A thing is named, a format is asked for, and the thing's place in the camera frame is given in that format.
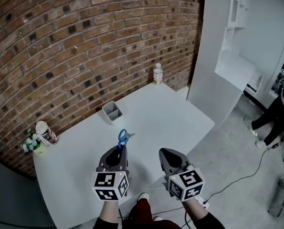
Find person's dark red trouser legs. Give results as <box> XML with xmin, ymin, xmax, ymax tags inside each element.
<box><xmin>128</xmin><ymin>198</ymin><xmax>181</xmax><ymax>229</ymax></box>

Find patterned drink can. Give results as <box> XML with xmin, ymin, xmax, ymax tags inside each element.
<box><xmin>35</xmin><ymin>120</ymin><xmax>60</xmax><ymax>146</ymax></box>

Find plastic bottle with pale label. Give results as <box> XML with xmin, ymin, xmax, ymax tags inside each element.
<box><xmin>152</xmin><ymin>62</ymin><xmax>163</xmax><ymax>85</ymax></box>

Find small potted white flowers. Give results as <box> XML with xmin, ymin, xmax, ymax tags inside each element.
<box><xmin>20</xmin><ymin>128</ymin><xmax>46</xmax><ymax>156</ymax></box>

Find person's right forearm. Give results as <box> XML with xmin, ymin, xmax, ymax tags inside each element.
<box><xmin>180</xmin><ymin>197</ymin><xmax>226</xmax><ymax>229</ymax></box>

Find grey divided box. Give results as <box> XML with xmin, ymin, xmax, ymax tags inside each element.
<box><xmin>101</xmin><ymin>101</ymin><xmax>123</xmax><ymax>126</ymax></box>

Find white shelf cabinet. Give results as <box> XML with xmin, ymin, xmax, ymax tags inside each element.
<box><xmin>214</xmin><ymin>0</ymin><xmax>264</xmax><ymax>97</ymax></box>

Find person's left forearm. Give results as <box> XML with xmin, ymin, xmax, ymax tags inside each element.
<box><xmin>92</xmin><ymin>199</ymin><xmax>121</xmax><ymax>229</ymax></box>

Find white partition panel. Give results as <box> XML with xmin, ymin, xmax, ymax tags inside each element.
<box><xmin>186</xmin><ymin>0</ymin><xmax>284</xmax><ymax>130</ymax></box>

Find blue-handled scissors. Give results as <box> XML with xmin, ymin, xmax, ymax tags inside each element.
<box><xmin>117</xmin><ymin>129</ymin><xmax>136</xmax><ymax>150</ymax></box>

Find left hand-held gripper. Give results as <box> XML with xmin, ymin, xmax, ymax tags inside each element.
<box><xmin>91</xmin><ymin>145</ymin><xmax>131</xmax><ymax>202</ymax></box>

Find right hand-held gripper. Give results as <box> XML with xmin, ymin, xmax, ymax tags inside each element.
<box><xmin>159</xmin><ymin>147</ymin><xmax>206</xmax><ymax>202</ymax></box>

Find black floor cable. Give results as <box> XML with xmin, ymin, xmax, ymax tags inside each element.
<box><xmin>203</xmin><ymin>144</ymin><xmax>280</xmax><ymax>204</ymax></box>

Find white power strip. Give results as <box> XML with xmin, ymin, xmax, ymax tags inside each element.
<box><xmin>194</xmin><ymin>195</ymin><xmax>210</xmax><ymax>209</ymax></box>

